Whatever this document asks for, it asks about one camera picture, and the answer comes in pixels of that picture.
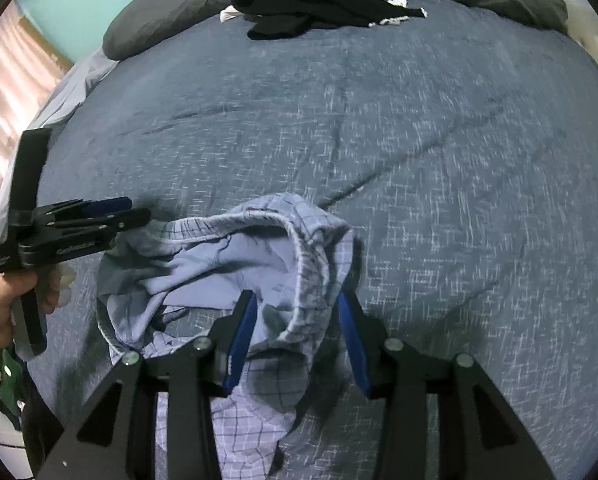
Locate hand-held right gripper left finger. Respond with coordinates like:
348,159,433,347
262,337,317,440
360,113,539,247
39,290,259,480

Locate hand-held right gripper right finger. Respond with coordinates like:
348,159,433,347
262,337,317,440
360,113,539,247
336,292,560,480

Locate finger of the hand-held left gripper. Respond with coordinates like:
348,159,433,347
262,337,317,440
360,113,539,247
99,207,152,235
54,196,132,221

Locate light blue plaid shorts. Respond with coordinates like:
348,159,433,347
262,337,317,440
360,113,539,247
96,192,362,480

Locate light grey duvet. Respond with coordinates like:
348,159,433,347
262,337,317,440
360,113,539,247
0,47,120,241

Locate pink curtain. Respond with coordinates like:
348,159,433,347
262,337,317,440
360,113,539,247
0,0,75,201

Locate long dark grey pillow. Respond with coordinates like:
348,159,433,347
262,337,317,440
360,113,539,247
102,0,570,59

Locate blue patterned bed sheet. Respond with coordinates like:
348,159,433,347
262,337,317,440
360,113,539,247
26,0,598,480

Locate black garment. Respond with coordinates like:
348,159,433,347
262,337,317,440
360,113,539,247
226,0,427,41

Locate wooden window frame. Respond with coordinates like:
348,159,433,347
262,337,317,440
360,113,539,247
19,15,75,68

